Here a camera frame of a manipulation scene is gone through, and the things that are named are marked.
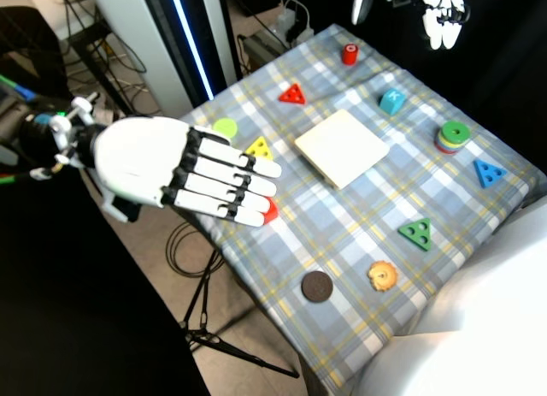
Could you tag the red number cube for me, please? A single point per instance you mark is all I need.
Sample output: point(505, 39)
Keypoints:
point(271, 212)

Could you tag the blue letter K cube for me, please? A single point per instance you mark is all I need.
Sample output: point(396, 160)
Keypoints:
point(392, 102)

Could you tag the yellow triangle block with holes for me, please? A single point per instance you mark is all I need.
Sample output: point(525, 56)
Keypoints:
point(268, 156)

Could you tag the red triangle block with holes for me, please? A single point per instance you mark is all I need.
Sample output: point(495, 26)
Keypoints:
point(295, 102)

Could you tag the red cylinder block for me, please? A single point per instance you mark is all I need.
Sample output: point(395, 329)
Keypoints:
point(349, 56)

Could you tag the green triangle block with holes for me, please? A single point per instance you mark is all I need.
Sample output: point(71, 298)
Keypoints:
point(418, 234)

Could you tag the blue triangle block with holes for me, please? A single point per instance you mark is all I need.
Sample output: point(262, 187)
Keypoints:
point(483, 182)

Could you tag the green round toy cookie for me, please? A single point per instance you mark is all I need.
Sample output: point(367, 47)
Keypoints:
point(224, 125)

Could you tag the white robot body column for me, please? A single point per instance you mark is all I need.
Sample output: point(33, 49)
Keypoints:
point(141, 37)

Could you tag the black backdrop cloth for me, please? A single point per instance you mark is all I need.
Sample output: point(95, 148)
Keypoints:
point(504, 71)
point(64, 306)

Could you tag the black tripod stand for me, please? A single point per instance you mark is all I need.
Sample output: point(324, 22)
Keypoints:
point(198, 335)

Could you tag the white power strip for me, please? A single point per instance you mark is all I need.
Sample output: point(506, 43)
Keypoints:
point(287, 19)

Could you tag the small pale wooden table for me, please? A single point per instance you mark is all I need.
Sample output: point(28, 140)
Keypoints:
point(342, 148)

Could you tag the brown chocolate toy cookie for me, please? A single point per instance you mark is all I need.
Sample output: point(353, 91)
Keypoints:
point(316, 287)

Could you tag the blue plaid tablecloth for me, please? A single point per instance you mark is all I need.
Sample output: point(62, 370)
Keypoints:
point(342, 242)

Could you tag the tan flower toy biscuit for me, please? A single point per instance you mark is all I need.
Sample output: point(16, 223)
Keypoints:
point(378, 282)

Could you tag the coloured ring discs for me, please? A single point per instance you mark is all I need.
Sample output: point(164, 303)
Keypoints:
point(463, 133)

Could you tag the white backdrop sheet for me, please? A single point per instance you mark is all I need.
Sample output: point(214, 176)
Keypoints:
point(491, 327)

